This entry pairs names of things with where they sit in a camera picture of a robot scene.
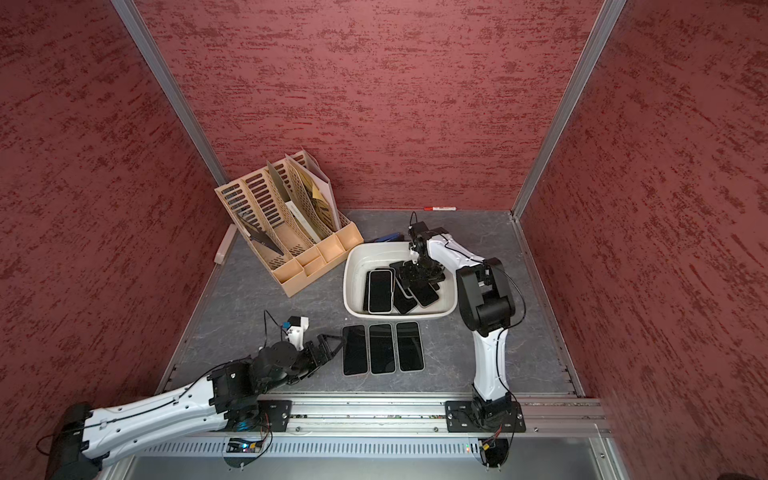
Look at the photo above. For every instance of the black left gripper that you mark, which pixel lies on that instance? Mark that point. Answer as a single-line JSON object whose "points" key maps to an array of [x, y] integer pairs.
{"points": [[324, 350]]}

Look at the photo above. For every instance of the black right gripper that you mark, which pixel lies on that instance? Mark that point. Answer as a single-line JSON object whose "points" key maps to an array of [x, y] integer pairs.
{"points": [[438, 274]]}

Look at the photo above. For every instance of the small phone pink case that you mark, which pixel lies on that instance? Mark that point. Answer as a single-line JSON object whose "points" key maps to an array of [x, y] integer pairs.
{"points": [[425, 293]]}

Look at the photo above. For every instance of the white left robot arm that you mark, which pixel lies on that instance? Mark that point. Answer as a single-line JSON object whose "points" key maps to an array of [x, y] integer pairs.
{"points": [[228, 397]]}

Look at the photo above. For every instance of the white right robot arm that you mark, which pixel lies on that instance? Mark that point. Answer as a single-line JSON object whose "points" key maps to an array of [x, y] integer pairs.
{"points": [[486, 306]]}

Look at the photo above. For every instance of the white plastic storage tub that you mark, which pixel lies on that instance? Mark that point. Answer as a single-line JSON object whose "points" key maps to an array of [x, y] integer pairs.
{"points": [[368, 256]]}

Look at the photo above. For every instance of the blue pen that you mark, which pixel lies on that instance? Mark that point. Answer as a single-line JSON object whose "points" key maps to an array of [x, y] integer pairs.
{"points": [[393, 237]]}

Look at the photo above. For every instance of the gold patterned folder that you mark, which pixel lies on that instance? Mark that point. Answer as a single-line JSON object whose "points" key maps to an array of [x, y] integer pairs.
{"points": [[316, 189]]}

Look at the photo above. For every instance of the black notebook in organizer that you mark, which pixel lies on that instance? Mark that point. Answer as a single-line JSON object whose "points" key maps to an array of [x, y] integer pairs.
{"points": [[258, 236]]}

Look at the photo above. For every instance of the beige desk file organizer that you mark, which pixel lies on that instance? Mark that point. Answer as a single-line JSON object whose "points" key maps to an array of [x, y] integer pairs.
{"points": [[274, 199]]}

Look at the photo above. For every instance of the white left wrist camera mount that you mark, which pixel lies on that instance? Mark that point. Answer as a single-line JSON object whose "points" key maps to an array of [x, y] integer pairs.
{"points": [[294, 328]]}

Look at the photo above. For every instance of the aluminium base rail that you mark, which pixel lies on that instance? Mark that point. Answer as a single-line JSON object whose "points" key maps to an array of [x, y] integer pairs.
{"points": [[432, 426]]}

